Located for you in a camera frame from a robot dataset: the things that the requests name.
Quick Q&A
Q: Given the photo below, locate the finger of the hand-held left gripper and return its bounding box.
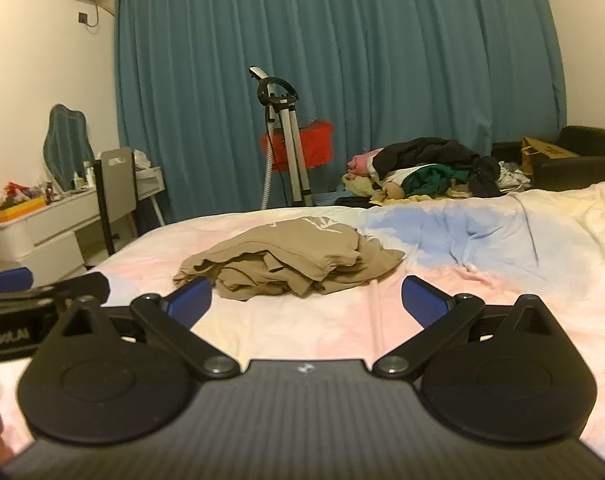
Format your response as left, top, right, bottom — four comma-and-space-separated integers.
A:
0, 267, 35, 295

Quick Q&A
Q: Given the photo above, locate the teal curtain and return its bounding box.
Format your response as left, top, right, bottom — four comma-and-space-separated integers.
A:
113, 0, 568, 222

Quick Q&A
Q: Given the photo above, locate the white side table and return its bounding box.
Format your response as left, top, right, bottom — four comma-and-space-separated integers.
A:
134, 164, 167, 229

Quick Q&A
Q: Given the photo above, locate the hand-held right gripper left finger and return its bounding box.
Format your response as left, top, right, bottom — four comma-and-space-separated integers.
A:
57, 276, 241, 381

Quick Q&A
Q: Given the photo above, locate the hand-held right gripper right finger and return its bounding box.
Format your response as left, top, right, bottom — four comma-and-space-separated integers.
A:
372, 275, 570, 381

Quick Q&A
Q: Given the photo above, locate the wavy teal mirror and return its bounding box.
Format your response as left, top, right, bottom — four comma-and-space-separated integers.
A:
42, 104, 94, 192

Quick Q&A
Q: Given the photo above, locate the garment steamer stand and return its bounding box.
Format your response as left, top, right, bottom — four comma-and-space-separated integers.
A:
249, 65, 316, 210

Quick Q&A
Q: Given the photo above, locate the white patterned cloth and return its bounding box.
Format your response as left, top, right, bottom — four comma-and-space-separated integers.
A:
496, 160, 534, 192

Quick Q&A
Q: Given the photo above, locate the pastel tie-dye blanket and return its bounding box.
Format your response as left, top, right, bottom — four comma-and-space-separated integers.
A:
82, 180, 605, 463

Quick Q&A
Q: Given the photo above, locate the green garment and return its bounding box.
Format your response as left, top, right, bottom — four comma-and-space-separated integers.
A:
401, 165, 471, 196

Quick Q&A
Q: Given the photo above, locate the tan shirt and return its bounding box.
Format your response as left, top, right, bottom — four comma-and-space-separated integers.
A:
172, 216, 407, 302

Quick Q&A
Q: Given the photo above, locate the black garment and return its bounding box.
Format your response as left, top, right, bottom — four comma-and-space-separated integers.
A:
372, 137, 504, 199

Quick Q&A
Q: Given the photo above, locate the yellow box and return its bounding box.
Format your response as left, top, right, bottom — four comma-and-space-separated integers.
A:
0, 197, 48, 225

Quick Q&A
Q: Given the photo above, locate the white dresser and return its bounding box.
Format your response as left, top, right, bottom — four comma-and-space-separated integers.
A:
0, 187, 104, 287

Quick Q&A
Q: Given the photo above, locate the red cloth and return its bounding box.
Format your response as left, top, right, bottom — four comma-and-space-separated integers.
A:
260, 119, 335, 172

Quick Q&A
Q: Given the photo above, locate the brown paper bag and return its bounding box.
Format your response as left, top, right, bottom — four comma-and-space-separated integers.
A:
520, 136, 581, 177

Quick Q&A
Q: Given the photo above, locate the grey chair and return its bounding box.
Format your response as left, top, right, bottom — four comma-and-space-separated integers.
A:
93, 147, 140, 256

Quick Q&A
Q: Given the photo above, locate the pink garment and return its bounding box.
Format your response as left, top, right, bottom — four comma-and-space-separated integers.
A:
345, 148, 384, 177

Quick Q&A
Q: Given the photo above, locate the black sofa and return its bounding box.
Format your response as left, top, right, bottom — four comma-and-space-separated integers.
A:
491, 125, 605, 192

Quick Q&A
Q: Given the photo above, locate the pale yellow cloth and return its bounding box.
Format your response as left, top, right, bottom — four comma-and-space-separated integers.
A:
341, 174, 409, 206

